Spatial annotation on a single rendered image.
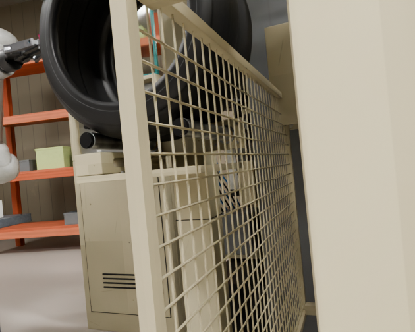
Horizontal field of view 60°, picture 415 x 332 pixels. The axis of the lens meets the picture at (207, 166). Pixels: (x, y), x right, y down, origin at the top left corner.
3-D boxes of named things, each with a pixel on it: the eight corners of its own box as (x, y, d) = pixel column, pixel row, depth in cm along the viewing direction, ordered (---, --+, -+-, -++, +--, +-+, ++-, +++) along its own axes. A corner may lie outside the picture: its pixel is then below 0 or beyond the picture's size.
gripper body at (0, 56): (-9, 47, 115) (11, 37, 112) (14, 54, 123) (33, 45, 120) (-5, 70, 115) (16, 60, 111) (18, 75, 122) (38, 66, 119)
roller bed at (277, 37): (284, 130, 125) (276, 46, 125) (329, 125, 120) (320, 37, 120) (273, 126, 107) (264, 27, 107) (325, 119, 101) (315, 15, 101)
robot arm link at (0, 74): (3, 58, 125) (15, 52, 123) (8, 83, 125) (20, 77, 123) (-22, 51, 117) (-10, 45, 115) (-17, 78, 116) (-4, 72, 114)
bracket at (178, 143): (143, 159, 132) (140, 132, 132) (247, 147, 117) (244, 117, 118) (138, 159, 129) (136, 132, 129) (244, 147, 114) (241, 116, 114)
